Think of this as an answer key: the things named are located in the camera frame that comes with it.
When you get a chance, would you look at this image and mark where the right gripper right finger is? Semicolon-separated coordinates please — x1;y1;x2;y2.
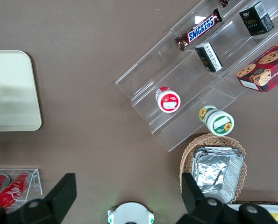
175;172;226;224

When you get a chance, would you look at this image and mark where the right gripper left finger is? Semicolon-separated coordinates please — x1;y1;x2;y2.
19;172;78;224

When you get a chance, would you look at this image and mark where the light wicker basket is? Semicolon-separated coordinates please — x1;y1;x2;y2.
179;133;248;204

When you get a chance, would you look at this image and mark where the beige plastic serving tray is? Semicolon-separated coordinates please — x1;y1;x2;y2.
0;50;43;133

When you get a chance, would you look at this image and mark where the clear acrylic bottle rack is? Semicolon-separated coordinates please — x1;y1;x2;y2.
0;168;43;210

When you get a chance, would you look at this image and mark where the aluminium foil container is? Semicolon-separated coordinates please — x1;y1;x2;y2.
191;146;245;204

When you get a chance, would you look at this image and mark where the white rectangular snack bin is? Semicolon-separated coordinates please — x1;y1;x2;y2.
227;200;278;224

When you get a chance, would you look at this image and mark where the green lid yogurt cup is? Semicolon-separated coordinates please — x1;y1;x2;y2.
198;105;235;137

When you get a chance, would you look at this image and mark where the red lid yogurt cup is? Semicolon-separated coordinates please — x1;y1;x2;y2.
155;86;182;114

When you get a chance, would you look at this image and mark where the clear acrylic step display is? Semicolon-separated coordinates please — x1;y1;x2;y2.
115;0;278;153

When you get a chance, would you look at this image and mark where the small black carton box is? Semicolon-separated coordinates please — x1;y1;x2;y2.
194;42;224;73
238;0;275;37

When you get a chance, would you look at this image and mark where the red chocolate chip cookie box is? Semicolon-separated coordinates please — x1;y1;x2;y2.
236;35;278;93

